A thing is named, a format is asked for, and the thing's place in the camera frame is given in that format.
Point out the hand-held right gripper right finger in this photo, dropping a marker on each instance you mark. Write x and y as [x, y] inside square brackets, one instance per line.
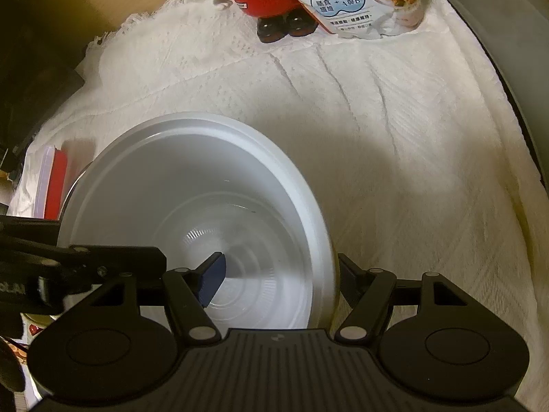
[348, 274]

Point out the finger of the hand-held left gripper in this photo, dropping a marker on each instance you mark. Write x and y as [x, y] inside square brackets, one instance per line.
[124, 261]

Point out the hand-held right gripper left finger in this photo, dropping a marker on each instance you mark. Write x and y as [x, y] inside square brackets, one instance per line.
[213, 277]

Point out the white disposable plastic bowl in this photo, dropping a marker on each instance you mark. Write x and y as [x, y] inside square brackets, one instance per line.
[193, 206]

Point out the small printed can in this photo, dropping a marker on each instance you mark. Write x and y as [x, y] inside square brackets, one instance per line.
[38, 330]

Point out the red lidded plastic container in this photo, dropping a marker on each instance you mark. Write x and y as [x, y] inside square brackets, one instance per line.
[53, 180]

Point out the white textured cloth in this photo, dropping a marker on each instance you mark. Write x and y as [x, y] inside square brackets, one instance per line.
[386, 158]

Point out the cereal bag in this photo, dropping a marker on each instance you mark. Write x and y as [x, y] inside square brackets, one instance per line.
[369, 0]

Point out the red toy figure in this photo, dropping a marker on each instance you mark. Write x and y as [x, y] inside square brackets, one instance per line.
[266, 0]

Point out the grey curved appliance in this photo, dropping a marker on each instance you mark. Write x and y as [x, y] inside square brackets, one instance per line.
[506, 30]

